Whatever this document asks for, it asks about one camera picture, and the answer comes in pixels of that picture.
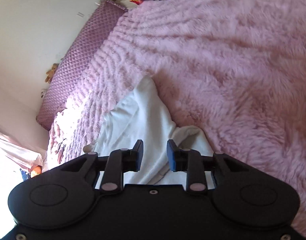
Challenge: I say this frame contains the white shirt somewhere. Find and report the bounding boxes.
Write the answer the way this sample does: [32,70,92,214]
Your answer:
[83,76,214,186]

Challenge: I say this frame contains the orange plush toy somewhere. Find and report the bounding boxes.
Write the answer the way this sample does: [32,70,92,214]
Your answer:
[30,166,42,178]

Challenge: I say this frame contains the pink window curtain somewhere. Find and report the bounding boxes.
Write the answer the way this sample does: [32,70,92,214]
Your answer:
[0,131,43,172]

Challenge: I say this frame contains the navy patterned pillow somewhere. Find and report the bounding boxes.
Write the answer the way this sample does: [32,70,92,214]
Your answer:
[20,169,31,181]

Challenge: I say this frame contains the purple quilted headboard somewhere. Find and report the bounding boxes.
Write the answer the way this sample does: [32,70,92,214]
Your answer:
[36,0,127,130]

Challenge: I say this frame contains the brown teddy bear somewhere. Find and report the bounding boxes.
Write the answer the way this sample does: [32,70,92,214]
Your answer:
[45,63,59,83]

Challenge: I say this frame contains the pink fluffy bed blanket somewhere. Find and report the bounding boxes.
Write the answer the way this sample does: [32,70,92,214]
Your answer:
[46,0,306,236]

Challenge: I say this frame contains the dark hair tie on blanket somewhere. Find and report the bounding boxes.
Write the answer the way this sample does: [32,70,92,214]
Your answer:
[56,138,68,163]

